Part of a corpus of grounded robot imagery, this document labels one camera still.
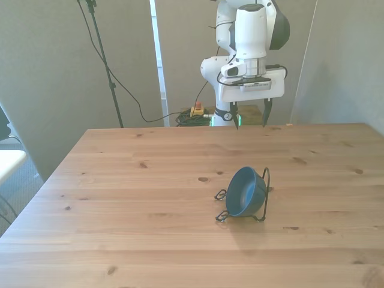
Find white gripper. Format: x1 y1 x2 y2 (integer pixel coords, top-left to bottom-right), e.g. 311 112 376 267
218 68 286 131

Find blue bowl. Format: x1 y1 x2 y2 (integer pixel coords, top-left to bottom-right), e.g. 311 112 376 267
224 166 267 218

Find yellow emergency stop button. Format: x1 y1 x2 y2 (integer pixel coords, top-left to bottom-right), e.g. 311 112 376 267
190 101 206 118

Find black tripod stand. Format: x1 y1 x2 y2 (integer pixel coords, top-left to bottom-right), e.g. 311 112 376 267
76 0 125 129

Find white side table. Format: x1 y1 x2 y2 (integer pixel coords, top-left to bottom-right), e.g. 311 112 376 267
0 149 28 184

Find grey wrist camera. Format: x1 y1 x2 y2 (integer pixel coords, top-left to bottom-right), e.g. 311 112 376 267
230 77 274 92

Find coiled black green cables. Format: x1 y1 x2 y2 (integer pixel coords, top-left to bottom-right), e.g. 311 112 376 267
175 111 212 127

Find black wire dish rack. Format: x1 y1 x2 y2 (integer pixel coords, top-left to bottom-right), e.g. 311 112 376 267
214 167 272 224

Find white vertical frame post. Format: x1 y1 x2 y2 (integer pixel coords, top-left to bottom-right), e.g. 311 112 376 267
149 0 170 128

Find black hanging cable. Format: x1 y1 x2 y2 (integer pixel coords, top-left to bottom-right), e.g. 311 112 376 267
77 0 182 123

